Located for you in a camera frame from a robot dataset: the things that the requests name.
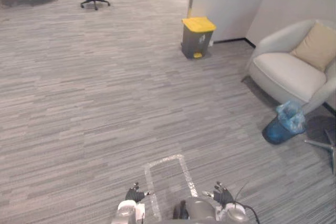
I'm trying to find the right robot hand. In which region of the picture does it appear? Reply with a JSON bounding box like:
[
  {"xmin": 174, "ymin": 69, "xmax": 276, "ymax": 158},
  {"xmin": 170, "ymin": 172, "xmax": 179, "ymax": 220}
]
[{"xmin": 201, "ymin": 180, "xmax": 234, "ymax": 209}]

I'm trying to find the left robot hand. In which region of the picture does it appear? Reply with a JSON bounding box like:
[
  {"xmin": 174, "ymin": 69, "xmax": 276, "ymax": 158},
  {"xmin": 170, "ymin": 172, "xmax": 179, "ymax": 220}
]
[{"xmin": 125, "ymin": 181, "xmax": 153, "ymax": 204}]

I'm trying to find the silver robot body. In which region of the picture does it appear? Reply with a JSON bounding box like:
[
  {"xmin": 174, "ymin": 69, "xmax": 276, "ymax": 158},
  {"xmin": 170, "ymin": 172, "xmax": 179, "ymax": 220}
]
[{"xmin": 160, "ymin": 197, "xmax": 218, "ymax": 224}]

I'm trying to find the blue waste bin with bag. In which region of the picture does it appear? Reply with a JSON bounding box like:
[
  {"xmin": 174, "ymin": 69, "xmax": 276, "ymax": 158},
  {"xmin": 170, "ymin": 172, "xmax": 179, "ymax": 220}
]
[{"xmin": 261, "ymin": 100, "xmax": 307, "ymax": 145}]

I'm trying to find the metal chair base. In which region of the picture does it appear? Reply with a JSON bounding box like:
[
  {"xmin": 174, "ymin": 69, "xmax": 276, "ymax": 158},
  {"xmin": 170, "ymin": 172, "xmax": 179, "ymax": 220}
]
[{"xmin": 304, "ymin": 129, "xmax": 336, "ymax": 175}]

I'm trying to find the light grey armchair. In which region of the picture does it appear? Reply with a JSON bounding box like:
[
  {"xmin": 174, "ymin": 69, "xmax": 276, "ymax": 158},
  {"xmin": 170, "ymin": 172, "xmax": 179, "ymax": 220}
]
[{"xmin": 241, "ymin": 19, "xmax": 336, "ymax": 116}]

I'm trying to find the grey pedal bin yellow lid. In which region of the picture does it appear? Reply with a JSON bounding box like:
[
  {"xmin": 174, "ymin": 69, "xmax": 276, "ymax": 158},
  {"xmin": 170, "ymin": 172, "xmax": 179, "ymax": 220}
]
[{"xmin": 180, "ymin": 16, "xmax": 217, "ymax": 60}]

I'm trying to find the beige cushion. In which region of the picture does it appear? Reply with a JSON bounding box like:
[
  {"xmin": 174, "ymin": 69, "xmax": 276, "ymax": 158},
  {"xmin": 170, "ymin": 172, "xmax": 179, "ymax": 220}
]
[{"xmin": 289, "ymin": 22, "xmax": 336, "ymax": 72}]

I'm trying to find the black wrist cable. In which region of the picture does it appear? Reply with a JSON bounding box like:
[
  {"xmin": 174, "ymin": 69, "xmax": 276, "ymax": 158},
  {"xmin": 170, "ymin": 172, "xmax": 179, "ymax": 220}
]
[{"xmin": 230, "ymin": 182, "xmax": 261, "ymax": 224}]

